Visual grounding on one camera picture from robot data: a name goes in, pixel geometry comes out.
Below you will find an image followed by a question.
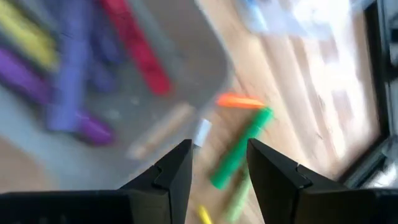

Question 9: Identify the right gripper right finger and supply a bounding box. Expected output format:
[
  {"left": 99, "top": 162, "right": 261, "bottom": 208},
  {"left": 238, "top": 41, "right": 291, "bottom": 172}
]
[{"left": 246, "top": 138, "right": 346, "bottom": 224}]

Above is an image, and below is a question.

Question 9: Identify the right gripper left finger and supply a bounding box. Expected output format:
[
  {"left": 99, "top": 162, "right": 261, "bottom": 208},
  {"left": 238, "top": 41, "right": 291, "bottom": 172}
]
[{"left": 119, "top": 139, "right": 194, "bottom": 224}]

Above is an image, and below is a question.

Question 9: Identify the pink highlighter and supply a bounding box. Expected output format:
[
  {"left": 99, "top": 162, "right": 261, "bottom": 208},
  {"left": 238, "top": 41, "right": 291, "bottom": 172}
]
[{"left": 99, "top": 0, "right": 174, "bottom": 97}]

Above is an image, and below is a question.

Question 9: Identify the purple highlighter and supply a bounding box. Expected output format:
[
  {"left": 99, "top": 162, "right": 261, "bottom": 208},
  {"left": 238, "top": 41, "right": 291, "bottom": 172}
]
[{"left": 0, "top": 46, "right": 115, "bottom": 146}]

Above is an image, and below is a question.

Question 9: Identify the light green highlighter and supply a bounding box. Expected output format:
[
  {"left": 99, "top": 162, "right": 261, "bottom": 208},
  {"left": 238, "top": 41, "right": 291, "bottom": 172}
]
[{"left": 224, "top": 173, "right": 253, "bottom": 223}]

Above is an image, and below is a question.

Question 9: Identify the dark green highlighter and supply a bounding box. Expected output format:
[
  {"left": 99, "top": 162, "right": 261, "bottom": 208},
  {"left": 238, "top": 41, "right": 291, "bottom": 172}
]
[{"left": 210, "top": 106, "right": 275, "bottom": 191}]

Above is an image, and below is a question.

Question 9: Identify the orange highlighter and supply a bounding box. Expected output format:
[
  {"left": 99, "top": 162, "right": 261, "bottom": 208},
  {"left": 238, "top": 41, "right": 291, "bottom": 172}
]
[{"left": 216, "top": 92, "right": 267, "bottom": 110}]

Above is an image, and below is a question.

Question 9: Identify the grey plastic bin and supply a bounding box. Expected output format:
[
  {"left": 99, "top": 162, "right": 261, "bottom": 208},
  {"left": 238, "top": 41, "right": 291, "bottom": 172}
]
[{"left": 0, "top": 0, "right": 234, "bottom": 190}]

